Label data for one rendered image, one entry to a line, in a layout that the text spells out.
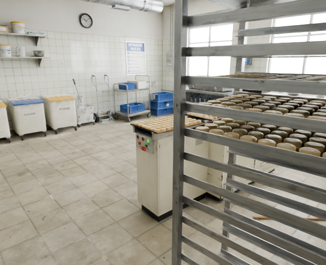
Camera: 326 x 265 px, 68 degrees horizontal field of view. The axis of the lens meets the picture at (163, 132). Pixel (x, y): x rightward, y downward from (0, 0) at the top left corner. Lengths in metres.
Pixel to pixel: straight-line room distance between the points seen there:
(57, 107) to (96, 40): 2.05
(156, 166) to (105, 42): 4.92
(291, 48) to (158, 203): 1.88
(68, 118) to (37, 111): 0.63
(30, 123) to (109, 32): 2.99
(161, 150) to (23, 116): 3.66
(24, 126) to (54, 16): 2.46
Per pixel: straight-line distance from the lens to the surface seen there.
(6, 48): 5.61
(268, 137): 0.84
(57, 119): 5.53
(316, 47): 0.68
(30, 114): 5.35
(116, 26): 6.89
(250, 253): 0.92
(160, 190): 2.26
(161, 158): 2.14
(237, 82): 0.74
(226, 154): 2.54
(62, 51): 6.18
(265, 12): 0.73
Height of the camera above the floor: 1.47
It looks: 16 degrees down
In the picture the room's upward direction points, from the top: straight up
